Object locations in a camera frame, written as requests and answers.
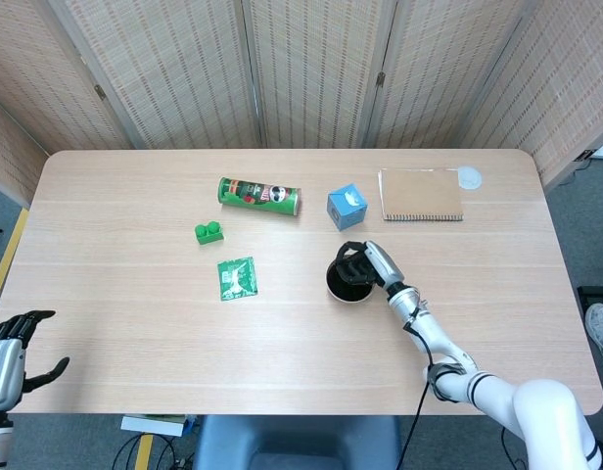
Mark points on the white sneaker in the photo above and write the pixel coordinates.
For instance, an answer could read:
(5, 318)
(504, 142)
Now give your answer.
(601, 328)

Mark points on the bamboo folding screen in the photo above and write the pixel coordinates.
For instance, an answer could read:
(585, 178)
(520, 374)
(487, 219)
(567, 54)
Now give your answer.
(306, 73)

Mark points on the green sachet packet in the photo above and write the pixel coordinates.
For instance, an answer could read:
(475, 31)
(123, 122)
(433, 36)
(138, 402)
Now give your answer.
(238, 279)

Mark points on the green Pringles can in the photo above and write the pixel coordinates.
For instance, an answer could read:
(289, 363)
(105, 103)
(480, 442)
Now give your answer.
(257, 198)

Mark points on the green toy brick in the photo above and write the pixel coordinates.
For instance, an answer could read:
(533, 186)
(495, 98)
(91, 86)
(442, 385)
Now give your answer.
(208, 234)

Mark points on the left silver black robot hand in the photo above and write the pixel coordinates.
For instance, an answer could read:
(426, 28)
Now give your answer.
(3, 364)

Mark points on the blue cube box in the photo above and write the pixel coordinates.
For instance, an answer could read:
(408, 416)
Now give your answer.
(348, 208)

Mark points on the brown spiral notebook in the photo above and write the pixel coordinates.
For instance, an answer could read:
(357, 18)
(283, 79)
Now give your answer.
(421, 196)

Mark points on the dark blue chair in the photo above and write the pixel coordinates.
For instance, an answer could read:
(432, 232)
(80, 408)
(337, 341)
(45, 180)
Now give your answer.
(296, 440)

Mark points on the black box on floor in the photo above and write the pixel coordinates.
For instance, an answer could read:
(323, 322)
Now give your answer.
(595, 293)

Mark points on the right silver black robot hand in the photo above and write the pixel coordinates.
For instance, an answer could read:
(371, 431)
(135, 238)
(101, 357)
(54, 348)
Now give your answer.
(380, 264)

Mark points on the white bowl with dark interior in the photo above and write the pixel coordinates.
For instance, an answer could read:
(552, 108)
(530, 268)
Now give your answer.
(348, 294)

